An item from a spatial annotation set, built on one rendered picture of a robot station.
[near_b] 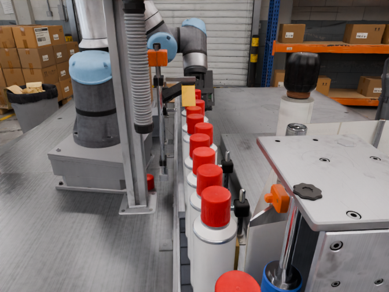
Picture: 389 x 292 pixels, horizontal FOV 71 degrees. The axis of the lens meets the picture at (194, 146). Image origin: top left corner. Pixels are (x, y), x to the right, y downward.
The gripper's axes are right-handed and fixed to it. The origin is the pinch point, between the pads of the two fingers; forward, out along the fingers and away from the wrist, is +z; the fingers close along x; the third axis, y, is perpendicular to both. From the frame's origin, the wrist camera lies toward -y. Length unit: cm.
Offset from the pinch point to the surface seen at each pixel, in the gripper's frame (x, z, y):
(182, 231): -26.2, 21.4, -3.2
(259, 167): -5.8, 9.7, 18.7
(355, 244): -63, 14, 8
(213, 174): -47.5, 10.0, 0.6
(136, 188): -13.2, 13.7, -14.0
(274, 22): 268, -183, 130
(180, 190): -28.7, 13.4, -3.3
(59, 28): 307, -197, -170
